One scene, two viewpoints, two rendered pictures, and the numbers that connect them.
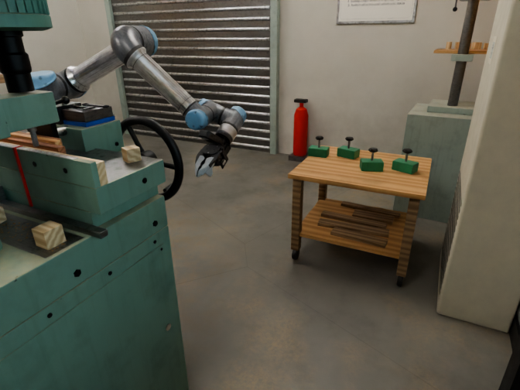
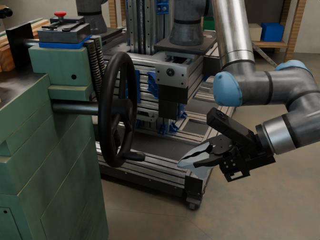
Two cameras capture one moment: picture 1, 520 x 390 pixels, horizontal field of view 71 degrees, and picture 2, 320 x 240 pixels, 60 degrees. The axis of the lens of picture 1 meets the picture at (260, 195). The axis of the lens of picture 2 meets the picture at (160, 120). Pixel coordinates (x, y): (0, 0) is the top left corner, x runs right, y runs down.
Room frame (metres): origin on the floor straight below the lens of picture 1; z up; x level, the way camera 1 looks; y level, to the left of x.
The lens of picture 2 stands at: (1.02, -0.25, 1.15)
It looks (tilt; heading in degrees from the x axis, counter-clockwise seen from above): 31 degrees down; 71
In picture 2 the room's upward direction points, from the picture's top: straight up
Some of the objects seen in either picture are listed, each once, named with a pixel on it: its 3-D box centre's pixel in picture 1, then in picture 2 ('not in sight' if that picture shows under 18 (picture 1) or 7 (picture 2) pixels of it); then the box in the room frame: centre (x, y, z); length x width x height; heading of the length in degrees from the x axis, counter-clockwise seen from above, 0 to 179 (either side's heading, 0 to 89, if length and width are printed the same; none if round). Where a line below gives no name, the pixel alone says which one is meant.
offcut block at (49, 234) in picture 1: (49, 234); not in sight; (0.63, 0.42, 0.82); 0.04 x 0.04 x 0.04; 62
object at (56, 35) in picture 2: (81, 111); (66, 29); (1.03, 0.50, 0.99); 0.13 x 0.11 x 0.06; 63
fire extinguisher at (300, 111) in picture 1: (300, 130); not in sight; (3.56, -0.41, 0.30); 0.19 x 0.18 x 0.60; 154
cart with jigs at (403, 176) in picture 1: (359, 200); not in sight; (1.85, -0.56, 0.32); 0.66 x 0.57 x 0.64; 64
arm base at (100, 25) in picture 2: not in sight; (90, 20); (1.16, 1.21, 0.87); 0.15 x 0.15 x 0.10
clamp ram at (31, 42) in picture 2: (55, 133); (33, 44); (0.94, 0.54, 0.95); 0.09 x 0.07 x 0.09; 63
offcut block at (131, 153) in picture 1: (131, 153); not in sight; (0.86, 0.32, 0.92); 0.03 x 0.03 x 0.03; 41
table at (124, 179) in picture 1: (64, 161); (43, 73); (0.95, 0.53, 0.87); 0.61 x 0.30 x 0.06; 63
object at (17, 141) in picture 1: (34, 151); not in sight; (0.86, 0.55, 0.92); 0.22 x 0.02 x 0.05; 63
